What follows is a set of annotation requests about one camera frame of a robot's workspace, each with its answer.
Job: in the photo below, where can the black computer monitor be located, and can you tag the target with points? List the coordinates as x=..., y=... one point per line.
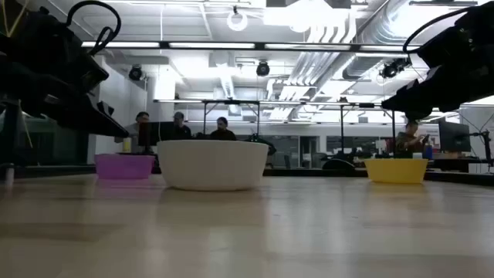
x=154, y=133
x=454, y=137

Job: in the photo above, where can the black beam with light strips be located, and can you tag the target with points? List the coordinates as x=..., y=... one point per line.
x=164, y=45

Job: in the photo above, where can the black office chair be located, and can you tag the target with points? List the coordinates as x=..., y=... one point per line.
x=337, y=164

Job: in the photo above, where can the person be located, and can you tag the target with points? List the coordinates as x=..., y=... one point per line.
x=222, y=133
x=179, y=127
x=409, y=141
x=142, y=117

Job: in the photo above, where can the pink plastic bowl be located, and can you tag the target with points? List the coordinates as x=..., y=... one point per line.
x=123, y=167

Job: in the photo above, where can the yellow plastic bowl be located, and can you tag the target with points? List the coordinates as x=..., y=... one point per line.
x=396, y=171

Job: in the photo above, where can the black round spotlight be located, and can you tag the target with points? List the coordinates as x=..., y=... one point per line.
x=262, y=69
x=136, y=73
x=390, y=70

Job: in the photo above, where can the black aluminium table frame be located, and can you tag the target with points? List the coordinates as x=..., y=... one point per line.
x=308, y=172

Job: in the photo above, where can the blue bottle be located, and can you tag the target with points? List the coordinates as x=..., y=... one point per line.
x=428, y=152

